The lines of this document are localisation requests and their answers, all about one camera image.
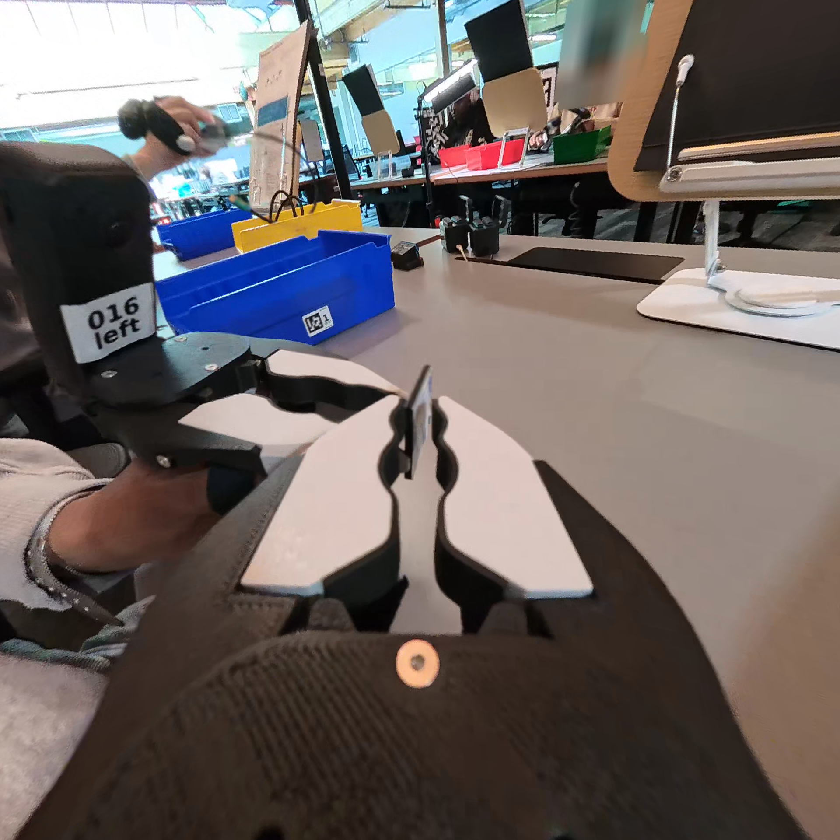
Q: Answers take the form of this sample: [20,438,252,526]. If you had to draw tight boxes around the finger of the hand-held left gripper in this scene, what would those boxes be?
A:
[262,349,404,413]
[177,392,368,460]

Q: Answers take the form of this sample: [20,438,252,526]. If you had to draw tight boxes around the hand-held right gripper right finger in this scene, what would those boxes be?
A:
[432,395,596,627]

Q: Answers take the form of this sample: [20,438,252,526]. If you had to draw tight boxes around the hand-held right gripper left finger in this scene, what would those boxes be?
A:
[239,394,411,621]

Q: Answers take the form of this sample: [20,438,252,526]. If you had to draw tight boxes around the blue plastic bin with tag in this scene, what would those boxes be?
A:
[156,230,396,347]

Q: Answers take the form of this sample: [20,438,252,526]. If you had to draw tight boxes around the square adhesive foam pad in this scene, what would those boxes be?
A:
[402,365,435,480]

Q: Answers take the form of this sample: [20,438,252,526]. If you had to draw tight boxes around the another person's forearm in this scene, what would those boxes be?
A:
[125,147,166,198]

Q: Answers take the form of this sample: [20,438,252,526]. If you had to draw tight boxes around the grey desk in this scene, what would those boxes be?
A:
[151,226,840,840]

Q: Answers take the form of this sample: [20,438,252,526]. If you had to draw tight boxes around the black desk mat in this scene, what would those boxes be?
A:
[507,247,685,285]

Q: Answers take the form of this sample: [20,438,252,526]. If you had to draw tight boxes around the black desk lamp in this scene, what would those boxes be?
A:
[417,59,480,227]

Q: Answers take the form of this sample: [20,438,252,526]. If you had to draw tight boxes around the person's left hand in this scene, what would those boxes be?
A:
[47,459,223,575]

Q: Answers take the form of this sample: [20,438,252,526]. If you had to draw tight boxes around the small blue plastic bin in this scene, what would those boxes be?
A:
[156,208,254,261]

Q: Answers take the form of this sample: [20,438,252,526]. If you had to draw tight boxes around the yellow plastic bin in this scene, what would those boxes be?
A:
[232,199,363,254]

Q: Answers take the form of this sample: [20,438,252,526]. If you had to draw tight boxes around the dark beaded wristband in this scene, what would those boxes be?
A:
[25,518,122,627]

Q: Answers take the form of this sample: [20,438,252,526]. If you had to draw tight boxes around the brown cardboard sheet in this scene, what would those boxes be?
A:
[248,20,315,212]

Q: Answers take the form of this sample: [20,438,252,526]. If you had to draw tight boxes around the small black and tan board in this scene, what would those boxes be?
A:
[342,64,402,156]

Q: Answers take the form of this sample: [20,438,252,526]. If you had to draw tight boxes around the black upright pole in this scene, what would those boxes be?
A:
[293,0,353,199]

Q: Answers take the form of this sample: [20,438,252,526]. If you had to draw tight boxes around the green plastic bin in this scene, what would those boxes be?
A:
[553,126,613,165]

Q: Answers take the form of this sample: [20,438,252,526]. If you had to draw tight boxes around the large black and tan board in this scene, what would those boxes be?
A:
[465,0,550,137]

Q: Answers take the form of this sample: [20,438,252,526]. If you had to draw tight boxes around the grey trousers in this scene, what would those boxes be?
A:
[0,653,112,840]

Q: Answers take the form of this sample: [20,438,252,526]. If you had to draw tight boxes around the white stand with wooden panel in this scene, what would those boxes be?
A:
[607,0,840,352]

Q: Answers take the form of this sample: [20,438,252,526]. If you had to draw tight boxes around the black cable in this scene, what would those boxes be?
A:
[252,121,339,221]

